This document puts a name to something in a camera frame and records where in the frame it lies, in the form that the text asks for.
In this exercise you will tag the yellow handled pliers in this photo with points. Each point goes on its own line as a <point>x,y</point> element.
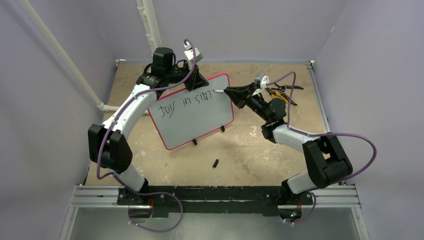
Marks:
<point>283,96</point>

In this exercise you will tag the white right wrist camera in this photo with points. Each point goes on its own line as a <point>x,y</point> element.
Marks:
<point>260,82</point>

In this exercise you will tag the red framed whiteboard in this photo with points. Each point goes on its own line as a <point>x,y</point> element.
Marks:
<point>183,115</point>

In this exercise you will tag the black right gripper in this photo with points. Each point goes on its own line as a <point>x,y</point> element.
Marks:
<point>239,93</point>

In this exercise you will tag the white PVC pipe frame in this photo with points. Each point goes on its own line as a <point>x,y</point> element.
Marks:
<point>58,57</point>

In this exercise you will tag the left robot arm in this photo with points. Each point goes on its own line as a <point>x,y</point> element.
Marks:
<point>107,142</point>

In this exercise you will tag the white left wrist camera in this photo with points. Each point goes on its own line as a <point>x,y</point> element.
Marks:
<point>192,56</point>

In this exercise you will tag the black marker cap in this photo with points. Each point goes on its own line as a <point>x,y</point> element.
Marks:
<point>215,163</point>

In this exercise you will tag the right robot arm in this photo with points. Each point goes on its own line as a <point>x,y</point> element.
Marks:
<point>325,158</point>

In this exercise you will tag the black handled pliers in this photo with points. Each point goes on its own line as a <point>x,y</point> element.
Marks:
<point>291,87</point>

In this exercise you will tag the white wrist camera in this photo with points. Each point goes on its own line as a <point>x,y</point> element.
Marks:
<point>192,56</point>
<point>260,82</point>

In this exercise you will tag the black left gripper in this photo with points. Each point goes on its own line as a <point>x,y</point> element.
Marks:
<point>196,81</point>

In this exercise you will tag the black base bar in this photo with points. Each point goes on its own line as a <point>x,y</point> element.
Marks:
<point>167,199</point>

